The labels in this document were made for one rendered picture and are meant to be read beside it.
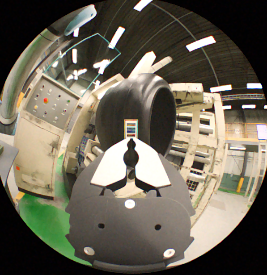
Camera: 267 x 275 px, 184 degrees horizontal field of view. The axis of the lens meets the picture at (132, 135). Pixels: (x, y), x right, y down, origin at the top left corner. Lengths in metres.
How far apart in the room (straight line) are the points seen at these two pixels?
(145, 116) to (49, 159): 0.90
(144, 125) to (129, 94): 0.11
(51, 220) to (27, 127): 0.90
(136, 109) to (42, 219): 1.21
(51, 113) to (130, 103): 0.79
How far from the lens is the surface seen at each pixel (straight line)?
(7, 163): 0.72
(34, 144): 0.93
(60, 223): 1.12
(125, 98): 0.28
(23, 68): 0.39
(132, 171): 0.31
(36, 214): 1.17
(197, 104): 0.95
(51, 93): 0.95
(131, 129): 0.25
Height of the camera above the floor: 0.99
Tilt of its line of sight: 9 degrees up
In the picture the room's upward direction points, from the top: 21 degrees clockwise
